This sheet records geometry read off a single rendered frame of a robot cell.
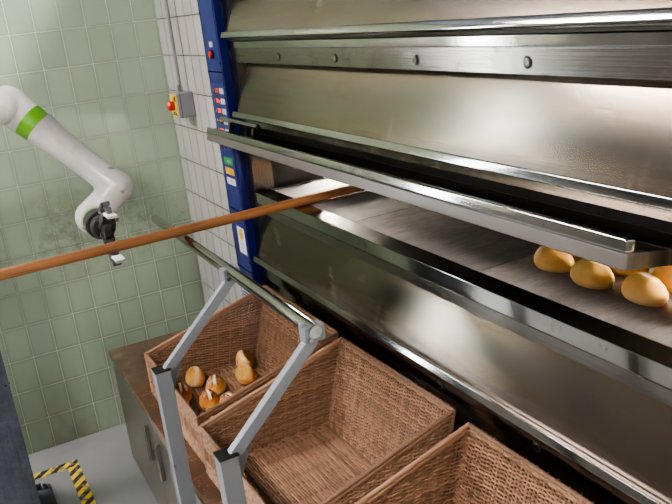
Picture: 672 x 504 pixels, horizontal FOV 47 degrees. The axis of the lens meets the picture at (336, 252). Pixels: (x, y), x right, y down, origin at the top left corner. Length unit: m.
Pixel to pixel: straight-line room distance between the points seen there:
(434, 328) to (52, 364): 2.20
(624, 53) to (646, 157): 0.16
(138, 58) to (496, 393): 2.34
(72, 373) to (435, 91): 2.48
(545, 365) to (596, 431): 0.17
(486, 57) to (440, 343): 0.70
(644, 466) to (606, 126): 0.58
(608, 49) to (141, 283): 2.74
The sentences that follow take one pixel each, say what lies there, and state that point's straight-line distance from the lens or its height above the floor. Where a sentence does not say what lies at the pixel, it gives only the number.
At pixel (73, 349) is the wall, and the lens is 3.69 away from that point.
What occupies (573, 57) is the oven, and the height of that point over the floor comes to 1.66.
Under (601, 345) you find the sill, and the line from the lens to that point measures 1.44.
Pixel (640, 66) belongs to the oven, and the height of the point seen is 1.65.
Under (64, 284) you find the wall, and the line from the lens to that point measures 3.59.
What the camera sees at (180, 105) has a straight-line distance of 3.21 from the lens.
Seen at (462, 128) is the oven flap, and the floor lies 1.52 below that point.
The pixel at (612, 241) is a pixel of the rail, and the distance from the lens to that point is 1.15.
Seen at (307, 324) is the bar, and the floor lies 1.17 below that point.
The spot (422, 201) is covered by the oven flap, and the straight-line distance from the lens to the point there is 1.50.
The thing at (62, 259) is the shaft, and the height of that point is 1.20.
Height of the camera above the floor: 1.79
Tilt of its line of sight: 18 degrees down
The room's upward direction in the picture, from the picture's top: 6 degrees counter-clockwise
